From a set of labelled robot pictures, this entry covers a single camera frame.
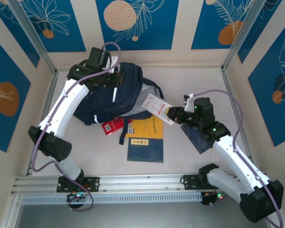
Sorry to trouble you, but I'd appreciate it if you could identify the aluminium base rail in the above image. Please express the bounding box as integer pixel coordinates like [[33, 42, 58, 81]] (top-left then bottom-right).
[[10, 172, 274, 196]]

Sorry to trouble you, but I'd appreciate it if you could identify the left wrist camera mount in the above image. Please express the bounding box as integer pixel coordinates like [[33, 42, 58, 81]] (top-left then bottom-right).
[[110, 56, 119, 72]]

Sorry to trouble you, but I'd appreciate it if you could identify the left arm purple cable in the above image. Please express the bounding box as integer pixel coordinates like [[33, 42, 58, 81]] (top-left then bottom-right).
[[30, 42, 122, 212]]

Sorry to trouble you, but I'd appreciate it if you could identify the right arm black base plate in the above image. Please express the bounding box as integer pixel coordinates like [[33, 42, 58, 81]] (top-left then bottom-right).
[[180, 174, 217, 190]]

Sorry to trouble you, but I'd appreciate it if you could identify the grey slotted cable duct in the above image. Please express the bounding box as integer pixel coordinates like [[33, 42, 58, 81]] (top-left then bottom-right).
[[20, 192, 202, 205]]

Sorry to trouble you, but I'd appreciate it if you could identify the long white red-print packet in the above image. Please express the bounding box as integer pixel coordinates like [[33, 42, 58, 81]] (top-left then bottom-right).
[[142, 94, 175, 126]]

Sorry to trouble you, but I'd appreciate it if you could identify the dark blue sketch-print notebook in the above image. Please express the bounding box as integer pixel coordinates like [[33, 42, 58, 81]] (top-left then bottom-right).
[[180, 124, 217, 155]]

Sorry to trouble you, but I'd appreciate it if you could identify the aluminium corner post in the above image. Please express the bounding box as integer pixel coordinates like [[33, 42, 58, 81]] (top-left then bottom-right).
[[222, 0, 270, 72], [8, 0, 58, 75]]

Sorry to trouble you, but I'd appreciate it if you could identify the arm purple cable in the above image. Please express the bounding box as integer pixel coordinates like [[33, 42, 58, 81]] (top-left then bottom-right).
[[193, 89, 285, 228], [30, 42, 122, 212]]

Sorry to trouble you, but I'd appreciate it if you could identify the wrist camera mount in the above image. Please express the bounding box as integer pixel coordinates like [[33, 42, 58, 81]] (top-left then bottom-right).
[[183, 93, 196, 112], [110, 56, 119, 72]]

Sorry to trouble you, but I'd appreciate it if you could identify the small red card pack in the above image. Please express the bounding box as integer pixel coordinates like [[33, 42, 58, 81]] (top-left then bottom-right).
[[101, 118, 125, 137]]

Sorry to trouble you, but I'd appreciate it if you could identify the aluminium table side rail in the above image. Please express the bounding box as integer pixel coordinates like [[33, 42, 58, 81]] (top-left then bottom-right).
[[220, 67, 257, 171], [26, 71, 60, 176]]

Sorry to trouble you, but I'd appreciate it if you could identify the blue book with yellow label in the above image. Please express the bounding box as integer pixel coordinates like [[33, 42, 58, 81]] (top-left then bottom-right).
[[127, 137, 164, 163]]

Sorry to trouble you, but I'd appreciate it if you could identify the yellow book with barcode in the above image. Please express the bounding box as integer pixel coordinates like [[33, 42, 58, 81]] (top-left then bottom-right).
[[124, 116, 164, 140]]

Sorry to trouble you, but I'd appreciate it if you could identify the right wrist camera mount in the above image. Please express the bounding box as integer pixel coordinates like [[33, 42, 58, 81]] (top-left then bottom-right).
[[183, 93, 196, 112]]

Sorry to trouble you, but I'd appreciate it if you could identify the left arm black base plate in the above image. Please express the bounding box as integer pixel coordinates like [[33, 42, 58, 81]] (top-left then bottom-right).
[[56, 176, 100, 193]]

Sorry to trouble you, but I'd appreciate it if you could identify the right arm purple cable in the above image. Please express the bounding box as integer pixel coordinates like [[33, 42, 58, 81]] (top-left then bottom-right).
[[193, 89, 285, 228]]

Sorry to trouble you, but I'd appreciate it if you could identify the navy blue backpack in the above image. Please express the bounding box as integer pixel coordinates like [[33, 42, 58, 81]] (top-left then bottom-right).
[[72, 62, 165, 146]]

